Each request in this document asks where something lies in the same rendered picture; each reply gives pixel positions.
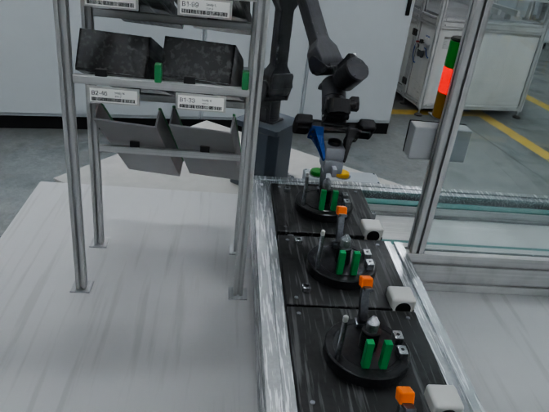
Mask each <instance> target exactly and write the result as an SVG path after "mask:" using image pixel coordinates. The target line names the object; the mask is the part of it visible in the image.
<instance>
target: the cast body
mask: <svg viewBox="0 0 549 412"><path fill-rule="evenodd" d="M324 148H325V160H324V161H323V160H322V159H321V157H320V159H319V162H320V165H321V168H322V170H323V173H330V174H331V177H336V175H337V174H341V173H342V169H343V164H344V163H343V159H344V155H345V147H344V145H343V144H342V142H341V140H340V139H337V138H329V139H328V141H324Z"/></svg>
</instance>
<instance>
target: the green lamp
mask: <svg viewBox="0 0 549 412"><path fill-rule="evenodd" d="M459 45H460V43H457V42H454V41H453V40H452V39H451V40H450V42H449V48H448V51H447V55H446V58H445V62H444V66H446V67H447V68H450V69H453V67H454V64H455V60H456V57H457V53H458V48H459Z"/></svg>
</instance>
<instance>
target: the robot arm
mask: <svg viewBox="0 0 549 412"><path fill-rule="evenodd" d="M272 2H273V4H274V7H275V12H274V27H273V35H272V43H271V51H270V63H269V64H268V66H267V67H266V69H265V70H264V75H263V84H262V93H261V109H260V118H259V121H261V122H264V123H268V124H275V123H278V122H280V121H282V120H283V118H281V117H279V112H280V104H281V101H287V100H288V97H289V94H290V92H291V90H292V81H293V74H291V73H290V71H289V68H288V55H289V48H290V41H291V34H292V22H293V14H294V11H295V9H296V8H297V6H299V10H300V13H301V18H302V21H303V24H304V27H305V30H306V35H307V38H308V41H309V45H310V47H309V50H308V52H307V59H308V63H309V68H310V72H311V73H312V74H314V75H315V76H321V75H329V76H328V77H326V78H325V79H324V80H323V81H322V83H321V84H320V85H319V86H318V89H319V90H322V109H321V112H322V120H318V119H313V115H311V114H297V115H296V116H295V119H294V121H293V125H292V132H293V133H296V134H307V133H308V135H307V138H309V139H311V140H312V141H313V142H314V144H315V146H316V148H317V150H318V152H319V155H320V157H321V159H322V160H323V161H324V160H325V148H324V130H329V131H340V132H346V136H345V138H344V140H343V145H344V147H345V155H344V159H343V163H345V161H346V158H347V155H348V153H349V150H350V146H351V144H352V142H356V141H357V139H367V140H368V139H370V137H371V136H372V135H373V133H374V132H375V130H376V129H377V124H376V123H375V121H374V120H372V119H361V120H360V121H359V122H358V123H357V124H352V123H346V120H348V119H349V118H350V117H349V114H350V112H351V111H352V112H357V111H358V110H359V97H358V96H352V97H351V98H350V99H346V91H351V90H352V89H353V88H355V87H356V86H357V85H359V84H360V83H361V82H362V81H364V80H365V79H366V78H367V77H368V66H367V65H366V64H365V63H364V62H363V61H362V60H361V59H360V58H358V57H357V55H356V53H348V54H347V55H346V57H345V58H342V57H341V53H340V52H339V50H338V47H337V45H336V44H335V43H334V42H333V41H332V40H331V39H330V37H329V36H328V31H327V28H326V25H325V22H324V17H323V14H322V11H321V8H320V5H319V0H272Z"/></svg>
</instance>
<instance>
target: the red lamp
mask: <svg viewBox="0 0 549 412"><path fill-rule="evenodd" d="M452 72H453V69H450V68H447V67H446V66H444V68H443V71H442V74H441V78H440V84H439V87H438V91H439V92H441V93H443V94H445V95H447V92H448V89H449V83H450V79H451V76H452Z"/></svg>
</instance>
